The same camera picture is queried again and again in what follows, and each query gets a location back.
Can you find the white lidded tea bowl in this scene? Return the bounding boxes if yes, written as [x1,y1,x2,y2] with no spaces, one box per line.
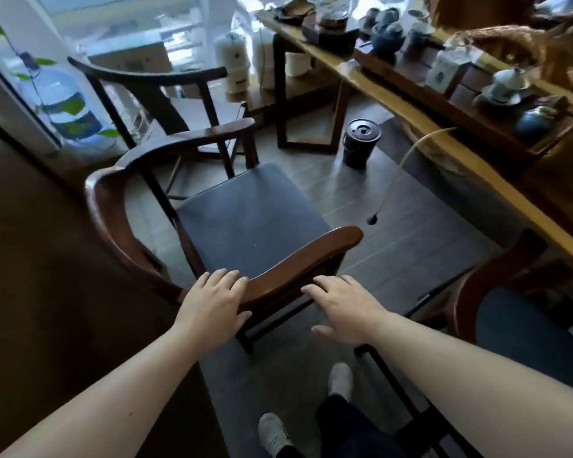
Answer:
[479,66,532,108]

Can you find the blue ceramic teapot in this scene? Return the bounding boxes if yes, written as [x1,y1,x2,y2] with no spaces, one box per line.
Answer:
[371,22,407,62]

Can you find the person's right hand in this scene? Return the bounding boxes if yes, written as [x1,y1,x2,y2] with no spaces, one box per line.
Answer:
[301,275,393,347]

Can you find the beige hose black tip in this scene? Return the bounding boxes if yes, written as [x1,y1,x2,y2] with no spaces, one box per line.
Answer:
[366,127,459,226]

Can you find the cushioned wooden armchair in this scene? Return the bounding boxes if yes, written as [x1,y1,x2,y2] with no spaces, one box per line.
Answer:
[353,228,573,458]
[85,117,365,354]

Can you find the person's right forearm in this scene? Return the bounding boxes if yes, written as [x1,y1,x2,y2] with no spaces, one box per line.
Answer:
[368,312,573,458]

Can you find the person's left hand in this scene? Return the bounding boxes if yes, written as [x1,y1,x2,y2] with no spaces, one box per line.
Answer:
[171,268,253,358]

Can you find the wooden chair bare seat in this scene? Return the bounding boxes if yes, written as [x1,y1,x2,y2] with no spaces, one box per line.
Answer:
[67,55,249,201]

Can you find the wooden table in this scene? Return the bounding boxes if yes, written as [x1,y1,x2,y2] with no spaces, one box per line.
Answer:
[255,9,573,282]

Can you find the long dark wooden tea tray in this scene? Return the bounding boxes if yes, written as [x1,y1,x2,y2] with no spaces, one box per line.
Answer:
[353,40,573,156]

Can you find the wooden window ledge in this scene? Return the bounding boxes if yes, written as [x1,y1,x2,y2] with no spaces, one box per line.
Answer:
[229,66,350,115]

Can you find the white labelled box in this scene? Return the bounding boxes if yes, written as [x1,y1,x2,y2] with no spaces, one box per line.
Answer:
[425,46,474,95]

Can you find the black trousers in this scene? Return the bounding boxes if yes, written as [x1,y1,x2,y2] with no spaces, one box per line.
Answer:
[274,394,407,458]

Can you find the white sneaker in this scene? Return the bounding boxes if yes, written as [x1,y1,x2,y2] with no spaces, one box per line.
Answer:
[257,412,292,457]
[328,362,354,401]

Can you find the dark blue seat cushion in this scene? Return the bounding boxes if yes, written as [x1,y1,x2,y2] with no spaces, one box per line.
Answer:
[475,286,573,396]
[176,162,333,282]

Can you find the white water tank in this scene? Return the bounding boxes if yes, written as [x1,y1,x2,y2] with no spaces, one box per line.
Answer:
[251,28,276,91]
[285,52,312,78]
[215,32,251,94]

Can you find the black plate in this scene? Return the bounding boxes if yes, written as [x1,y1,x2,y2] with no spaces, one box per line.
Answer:
[272,0,316,24]

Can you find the round dark blue teapot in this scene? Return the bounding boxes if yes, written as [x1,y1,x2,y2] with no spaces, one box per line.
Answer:
[514,105,560,139]

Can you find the black lidded bucket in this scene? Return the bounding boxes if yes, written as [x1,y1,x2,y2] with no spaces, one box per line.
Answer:
[342,118,382,170]

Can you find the blue water jug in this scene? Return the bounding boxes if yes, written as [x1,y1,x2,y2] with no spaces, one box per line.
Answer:
[18,52,120,149]

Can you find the person's left forearm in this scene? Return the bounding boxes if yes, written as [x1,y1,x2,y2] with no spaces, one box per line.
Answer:
[0,326,209,458]

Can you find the blue ceramic pitcher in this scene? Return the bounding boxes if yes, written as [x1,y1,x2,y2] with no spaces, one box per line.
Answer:
[407,21,435,49]

